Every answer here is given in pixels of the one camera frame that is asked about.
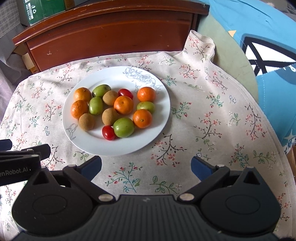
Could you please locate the brown longan fruit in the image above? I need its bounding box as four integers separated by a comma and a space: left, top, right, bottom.
102, 90, 118, 106
102, 108, 119, 126
78, 113, 95, 131

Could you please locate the green milk carton box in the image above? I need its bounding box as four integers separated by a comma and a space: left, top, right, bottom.
16, 0, 66, 26

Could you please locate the white floral plate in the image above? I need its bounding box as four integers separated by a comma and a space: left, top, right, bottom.
62, 66, 171, 157

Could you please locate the red cherry tomato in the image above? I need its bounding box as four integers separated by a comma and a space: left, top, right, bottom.
118, 88, 133, 99
102, 126, 116, 141

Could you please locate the blue shark plush pillow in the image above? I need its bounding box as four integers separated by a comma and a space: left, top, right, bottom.
204, 1, 295, 152

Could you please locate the dark wooden cabinet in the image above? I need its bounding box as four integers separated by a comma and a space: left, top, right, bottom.
13, 1, 209, 71

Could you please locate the floral tablecloth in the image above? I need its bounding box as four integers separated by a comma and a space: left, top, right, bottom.
1, 31, 295, 237

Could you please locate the cardboard box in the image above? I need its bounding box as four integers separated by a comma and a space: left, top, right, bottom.
22, 53, 39, 74

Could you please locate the green jujube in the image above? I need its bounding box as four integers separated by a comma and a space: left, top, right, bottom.
113, 118, 134, 138
89, 96, 103, 115
92, 84, 111, 97
137, 101, 156, 114

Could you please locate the orange mandarin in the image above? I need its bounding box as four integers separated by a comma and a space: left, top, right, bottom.
73, 87, 92, 103
113, 96, 133, 115
132, 109, 152, 129
70, 100, 89, 119
137, 87, 156, 102

